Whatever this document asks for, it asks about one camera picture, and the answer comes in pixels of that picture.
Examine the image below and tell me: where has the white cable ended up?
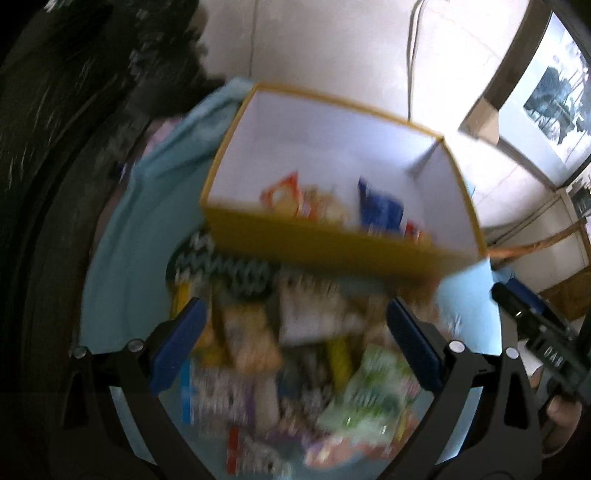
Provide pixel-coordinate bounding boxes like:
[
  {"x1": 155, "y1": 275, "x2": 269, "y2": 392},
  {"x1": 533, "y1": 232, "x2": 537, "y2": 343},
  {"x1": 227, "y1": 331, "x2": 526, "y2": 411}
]
[{"x1": 405, "y1": 0, "x2": 428, "y2": 123}]

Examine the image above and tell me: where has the cardboard corner protector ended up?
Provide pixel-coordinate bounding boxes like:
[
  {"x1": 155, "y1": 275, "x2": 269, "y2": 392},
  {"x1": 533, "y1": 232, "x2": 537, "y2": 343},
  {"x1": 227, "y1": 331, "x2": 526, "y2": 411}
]
[{"x1": 458, "y1": 98, "x2": 502, "y2": 147}]

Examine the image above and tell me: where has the orange red snack packet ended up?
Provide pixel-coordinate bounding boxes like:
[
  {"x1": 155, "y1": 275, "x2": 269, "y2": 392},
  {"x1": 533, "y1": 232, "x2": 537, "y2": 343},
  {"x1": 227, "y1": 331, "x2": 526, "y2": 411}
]
[{"x1": 259, "y1": 172, "x2": 305, "y2": 217}]

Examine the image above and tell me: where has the green snack packet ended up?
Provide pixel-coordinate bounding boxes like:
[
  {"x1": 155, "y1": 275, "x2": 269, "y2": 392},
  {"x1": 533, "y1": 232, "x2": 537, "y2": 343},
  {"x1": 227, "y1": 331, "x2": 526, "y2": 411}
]
[{"x1": 318, "y1": 344, "x2": 419, "y2": 446}]

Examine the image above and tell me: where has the light blue tablecloth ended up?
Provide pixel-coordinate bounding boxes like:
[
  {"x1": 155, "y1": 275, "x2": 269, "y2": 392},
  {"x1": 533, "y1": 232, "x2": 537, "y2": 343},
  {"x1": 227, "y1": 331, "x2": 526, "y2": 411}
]
[{"x1": 81, "y1": 76, "x2": 513, "y2": 480}]

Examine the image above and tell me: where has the dark carved wooden cabinet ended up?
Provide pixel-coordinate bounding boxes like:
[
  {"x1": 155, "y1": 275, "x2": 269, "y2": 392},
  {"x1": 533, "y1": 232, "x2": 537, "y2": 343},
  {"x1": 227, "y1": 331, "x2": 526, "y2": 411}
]
[{"x1": 0, "y1": 0, "x2": 218, "y2": 480}]

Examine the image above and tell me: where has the pink cloth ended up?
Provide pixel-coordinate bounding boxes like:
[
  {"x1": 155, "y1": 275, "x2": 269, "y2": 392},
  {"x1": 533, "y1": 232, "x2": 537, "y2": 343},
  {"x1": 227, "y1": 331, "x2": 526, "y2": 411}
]
[{"x1": 145, "y1": 120, "x2": 181, "y2": 158}]

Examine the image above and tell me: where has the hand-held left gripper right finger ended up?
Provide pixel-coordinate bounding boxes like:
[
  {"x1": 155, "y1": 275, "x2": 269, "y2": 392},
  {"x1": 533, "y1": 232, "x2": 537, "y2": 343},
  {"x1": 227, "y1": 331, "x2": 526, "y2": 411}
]
[{"x1": 379, "y1": 298, "x2": 546, "y2": 480}]

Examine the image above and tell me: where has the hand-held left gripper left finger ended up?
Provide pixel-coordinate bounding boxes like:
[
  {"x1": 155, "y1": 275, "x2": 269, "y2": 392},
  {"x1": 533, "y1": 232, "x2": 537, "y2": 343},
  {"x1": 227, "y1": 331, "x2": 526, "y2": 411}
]
[{"x1": 60, "y1": 298, "x2": 218, "y2": 480}]

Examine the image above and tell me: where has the yellow cardboard box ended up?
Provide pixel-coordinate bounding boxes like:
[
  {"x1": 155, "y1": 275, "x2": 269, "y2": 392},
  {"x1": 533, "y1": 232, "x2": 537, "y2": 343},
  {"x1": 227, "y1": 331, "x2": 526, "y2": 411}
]
[{"x1": 199, "y1": 82, "x2": 488, "y2": 282}]

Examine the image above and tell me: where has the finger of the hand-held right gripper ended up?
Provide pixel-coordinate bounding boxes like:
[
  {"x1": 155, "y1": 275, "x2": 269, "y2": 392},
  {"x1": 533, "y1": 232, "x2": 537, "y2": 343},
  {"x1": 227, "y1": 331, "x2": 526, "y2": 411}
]
[
  {"x1": 505, "y1": 276, "x2": 561, "y2": 320},
  {"x1": 490, "y1": 282, "x2": 527, "y2": 323}
]

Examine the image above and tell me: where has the pile of snack packets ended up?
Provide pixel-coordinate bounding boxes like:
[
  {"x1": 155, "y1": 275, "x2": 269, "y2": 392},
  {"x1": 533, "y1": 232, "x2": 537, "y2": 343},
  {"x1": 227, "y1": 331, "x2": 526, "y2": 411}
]
[{"x1": 171, "y1": 272, "x2": 444, "y2": 480}]

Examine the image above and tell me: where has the framed picture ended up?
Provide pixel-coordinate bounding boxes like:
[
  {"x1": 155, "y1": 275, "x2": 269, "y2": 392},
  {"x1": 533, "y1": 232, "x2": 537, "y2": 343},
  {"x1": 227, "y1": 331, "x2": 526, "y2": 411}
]
[{"x1": 480, "y1": 0, "x2": 591, "y2": 185}]

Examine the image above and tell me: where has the curved wooden chair rail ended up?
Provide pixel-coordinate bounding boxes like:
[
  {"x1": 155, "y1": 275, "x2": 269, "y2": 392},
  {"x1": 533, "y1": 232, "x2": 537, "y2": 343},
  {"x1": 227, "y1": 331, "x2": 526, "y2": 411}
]
[{"x1": 487, "y1": 226, "x2": 587, "y2": 261}]

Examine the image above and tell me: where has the blue snack packet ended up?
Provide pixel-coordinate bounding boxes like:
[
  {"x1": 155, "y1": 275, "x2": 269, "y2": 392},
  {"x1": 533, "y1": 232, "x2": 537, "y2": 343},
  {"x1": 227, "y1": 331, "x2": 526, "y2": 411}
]
[{"x1": 358, "y1": 178, "x2": 407, "y2": 236}]

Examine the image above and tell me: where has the person's right hand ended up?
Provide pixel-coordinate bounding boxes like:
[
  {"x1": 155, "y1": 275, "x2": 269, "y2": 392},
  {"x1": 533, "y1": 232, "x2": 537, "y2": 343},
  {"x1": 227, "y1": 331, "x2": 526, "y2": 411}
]
[{"x1": 545, "y1": 397, "x2": 583, "y2": 457}]

